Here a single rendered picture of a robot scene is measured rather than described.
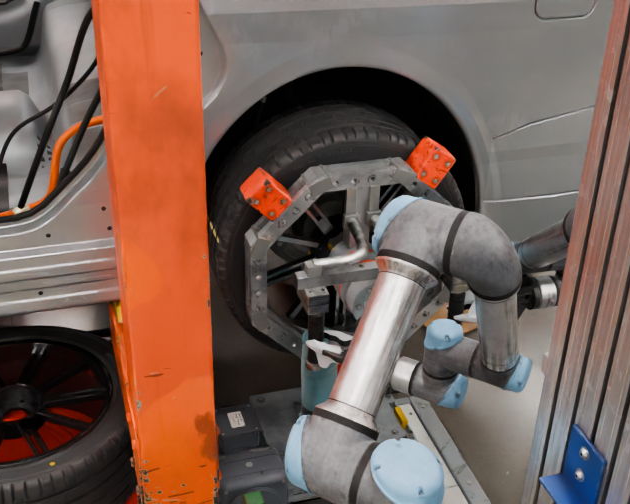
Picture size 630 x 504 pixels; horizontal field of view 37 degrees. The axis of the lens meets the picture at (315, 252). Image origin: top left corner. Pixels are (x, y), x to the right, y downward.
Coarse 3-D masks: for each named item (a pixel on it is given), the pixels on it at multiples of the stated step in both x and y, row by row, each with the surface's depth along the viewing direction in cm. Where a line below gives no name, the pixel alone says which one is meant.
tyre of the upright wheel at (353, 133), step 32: (256, 128) 239; (288, 128) 232; (320, 128) 228; (352, 128) 227; (384, 128) 231; (224, 160) 241; (256, 160) 229; (288, 160) 222; (320, 160) 225; (352, 160) 227; (224, 192) 234; (448, 192) 240; (224, 224) 228; (224, 256) 231; (224, 288) 236; (288, 352) 251
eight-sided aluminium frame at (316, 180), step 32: (384, 160) 226; (288, 192) 222; (320, 192) 219; (416, 192) 227; (256, 224) 225; (288, 224) 221; (256, 256) 223; (256, 288) 228; (256, 320) 232; (416, 320) 247
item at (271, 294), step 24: (384, 192) 237; (408, 192) 257; (312, 216) 234; (336, 216) 241; (288, 240) 236; (312, 240) 238; (288, 264) 241; (288, 288) 266; (288, 312) 249; (336, 312) 252
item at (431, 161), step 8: (424, 136) 228; (424, 144) 227; (432, 144) 224; (416, 152) 228; (424, 152) 225; (432, 152) 223; (440, 152) 223; (448, 152) 227; (408, 160) 229; (416, 160) 227; (424, 160) 224; (432, 160) 224; (440, 160) 224; (448, 160) 225; (416, 168) 225; (424, 168) 224; (432, 168) 225; (440, 168) 226; (448, 168) 226; (416, 176) 225; (424, 176) 225; (432, 176) 226; (440, 176) 227; (432, 184) 227
